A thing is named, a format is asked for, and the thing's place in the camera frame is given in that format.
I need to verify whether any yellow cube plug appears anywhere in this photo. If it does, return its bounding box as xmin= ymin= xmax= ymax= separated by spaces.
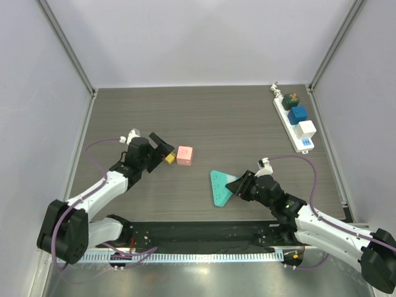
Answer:
xmin=164 ymin=152 xmax=176 ymax=164

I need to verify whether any teal triangular socket adapter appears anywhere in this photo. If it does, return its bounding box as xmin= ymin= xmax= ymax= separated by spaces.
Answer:
xmin=210 ymin=170 xmax=238 ymax=207

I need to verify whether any pink cube plug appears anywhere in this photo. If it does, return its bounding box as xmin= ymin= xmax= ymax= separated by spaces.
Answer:
xmin=176 ymin=145 xmax=193 ymax=166

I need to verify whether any white power strip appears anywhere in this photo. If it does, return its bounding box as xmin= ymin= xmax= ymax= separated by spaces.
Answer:
xmin=273 ymin=97 xmax=314 ymax=154

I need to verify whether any white cube plug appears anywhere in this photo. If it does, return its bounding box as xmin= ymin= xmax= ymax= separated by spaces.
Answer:
xmin=295 ymin=120 xmax=317 ymax=140

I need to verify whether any blue cube plug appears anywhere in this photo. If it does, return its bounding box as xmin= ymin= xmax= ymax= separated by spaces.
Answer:
xmin=288 ymin=106 xmax=308 ymax=125

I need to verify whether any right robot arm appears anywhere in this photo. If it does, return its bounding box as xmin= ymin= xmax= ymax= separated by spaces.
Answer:
xmin=225 ymin=171 xmax=395 ymax=294

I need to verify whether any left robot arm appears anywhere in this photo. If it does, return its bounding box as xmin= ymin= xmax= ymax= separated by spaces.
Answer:
xmin=37 ymin=129 xmax=174 ymax=264

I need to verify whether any dark green cube plug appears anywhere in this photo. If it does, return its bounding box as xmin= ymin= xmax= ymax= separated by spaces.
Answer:
xmin=282 ymin=93 xmax=299 ymax=111

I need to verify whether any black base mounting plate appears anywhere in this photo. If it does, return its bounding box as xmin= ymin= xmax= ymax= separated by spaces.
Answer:
xmin=109 ymin=221 xmax=305 ymax=254

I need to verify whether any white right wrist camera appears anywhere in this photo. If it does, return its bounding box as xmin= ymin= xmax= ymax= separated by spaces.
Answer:
xmin=255 ymin=158 xmax=273 ymax=178

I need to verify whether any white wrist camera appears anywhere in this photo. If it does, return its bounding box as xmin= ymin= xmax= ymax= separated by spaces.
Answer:
xmin=255 ymin=158 xmax=273 ymax=178
xmin=119 ymin=128 xmax=140 ymax=145

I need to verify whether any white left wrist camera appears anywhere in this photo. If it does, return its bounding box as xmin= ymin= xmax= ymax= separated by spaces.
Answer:
xmin=119 ymin=128 xmax=140 ymax=145

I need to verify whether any white slotted cable duct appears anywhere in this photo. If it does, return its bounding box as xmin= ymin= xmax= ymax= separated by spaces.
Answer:
xmin=77 ymin=250 xmax=284 ymax=264

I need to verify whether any white coiled power cord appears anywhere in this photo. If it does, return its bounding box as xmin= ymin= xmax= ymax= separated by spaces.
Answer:
xmin=269 ymin=80 xmax=283 ymax=99

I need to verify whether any left aluminium frame post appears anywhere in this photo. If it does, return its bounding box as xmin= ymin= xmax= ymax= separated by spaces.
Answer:
xmin=36 ymin=0 xmax=96 ymax=98

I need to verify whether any aluminium frame post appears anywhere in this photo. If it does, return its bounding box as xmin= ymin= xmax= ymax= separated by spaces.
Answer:
xmin=36 ymin=0 xmax=96 ymax=98
xmin=308 ymin=0 xmax=367 ymax=93

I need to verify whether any right aluminium frame post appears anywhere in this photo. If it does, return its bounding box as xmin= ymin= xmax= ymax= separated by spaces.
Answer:
xmin=308 ymin=0 xmax=367 ymax=93

